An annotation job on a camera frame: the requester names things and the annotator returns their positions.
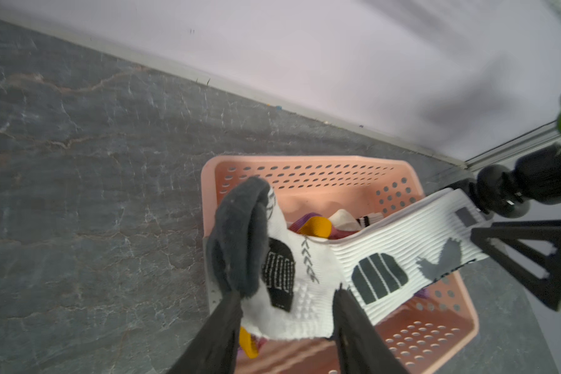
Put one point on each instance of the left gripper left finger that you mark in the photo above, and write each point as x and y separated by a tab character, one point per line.
214	349

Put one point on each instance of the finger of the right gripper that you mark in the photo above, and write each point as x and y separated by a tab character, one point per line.
538	241

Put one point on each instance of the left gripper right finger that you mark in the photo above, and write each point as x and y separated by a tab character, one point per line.
360	348

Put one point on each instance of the white sport sock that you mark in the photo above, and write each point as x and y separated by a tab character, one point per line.
383	265

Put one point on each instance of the white sock two black stripes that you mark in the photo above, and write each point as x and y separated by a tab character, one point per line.
343	220

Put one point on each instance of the magenta striped sock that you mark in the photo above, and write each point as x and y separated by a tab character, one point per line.
298	283

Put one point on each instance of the pink perforated plastic basket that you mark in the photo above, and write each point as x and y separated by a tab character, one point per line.
424	332

